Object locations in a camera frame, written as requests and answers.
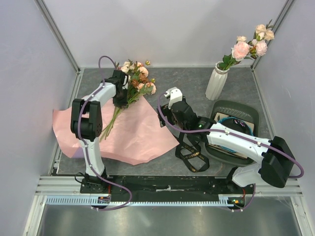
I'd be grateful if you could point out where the aluminium frame rail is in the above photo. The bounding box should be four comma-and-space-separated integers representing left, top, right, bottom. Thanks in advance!
35, 176, 303, 197

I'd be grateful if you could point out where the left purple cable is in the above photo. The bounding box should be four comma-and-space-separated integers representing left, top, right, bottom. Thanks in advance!
76, 56, 133, 213

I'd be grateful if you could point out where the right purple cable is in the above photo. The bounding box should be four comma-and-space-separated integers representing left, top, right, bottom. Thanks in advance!
157, 93, 305, 180

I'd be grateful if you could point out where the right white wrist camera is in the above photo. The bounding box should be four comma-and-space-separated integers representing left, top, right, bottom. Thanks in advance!
164, 87, 183, 109

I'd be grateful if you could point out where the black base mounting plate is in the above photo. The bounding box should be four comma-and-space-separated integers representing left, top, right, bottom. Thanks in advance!
76, 176, 254, 203

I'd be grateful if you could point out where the grey slotted cable duct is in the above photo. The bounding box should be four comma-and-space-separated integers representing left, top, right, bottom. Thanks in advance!
46, 195, 245, 208

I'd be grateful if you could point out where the pale pink rose stem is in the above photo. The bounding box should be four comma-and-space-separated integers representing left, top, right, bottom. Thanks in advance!
217, 20, 275, 71

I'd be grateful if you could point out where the purple cable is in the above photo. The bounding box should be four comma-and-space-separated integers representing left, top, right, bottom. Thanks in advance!
157, 93, 305, 180
76, 56, 133, 213

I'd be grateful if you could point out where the dark green plastic tray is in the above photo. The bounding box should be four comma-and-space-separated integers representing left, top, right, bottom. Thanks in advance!
204, 100, 259, 167

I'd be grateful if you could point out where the purple pink wrapping paper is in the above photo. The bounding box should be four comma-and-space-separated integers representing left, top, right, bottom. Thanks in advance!
53, 97, 178, 165

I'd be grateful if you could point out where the pink artificial flower bunch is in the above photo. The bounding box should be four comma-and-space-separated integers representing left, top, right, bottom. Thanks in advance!
99, 60, 157, 141

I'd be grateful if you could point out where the black round plate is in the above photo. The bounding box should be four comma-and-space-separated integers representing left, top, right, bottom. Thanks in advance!
219, 117, 253, 136

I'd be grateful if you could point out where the black ribbon with gold lettering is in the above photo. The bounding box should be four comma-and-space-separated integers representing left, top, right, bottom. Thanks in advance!
174, 132, 210, 173

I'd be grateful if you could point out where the blue scalloped plate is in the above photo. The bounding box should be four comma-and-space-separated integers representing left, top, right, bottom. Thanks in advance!
216, 116, 254, 159

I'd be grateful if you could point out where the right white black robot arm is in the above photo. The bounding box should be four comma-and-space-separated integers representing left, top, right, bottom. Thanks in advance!
157, 100, 296, 194

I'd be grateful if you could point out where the white ribbed ceramic vase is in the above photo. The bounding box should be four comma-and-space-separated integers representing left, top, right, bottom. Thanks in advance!
205, 61, 229, 100

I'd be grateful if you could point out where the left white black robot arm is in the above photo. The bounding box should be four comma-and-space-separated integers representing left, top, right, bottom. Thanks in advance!
70, 70, 128, 193

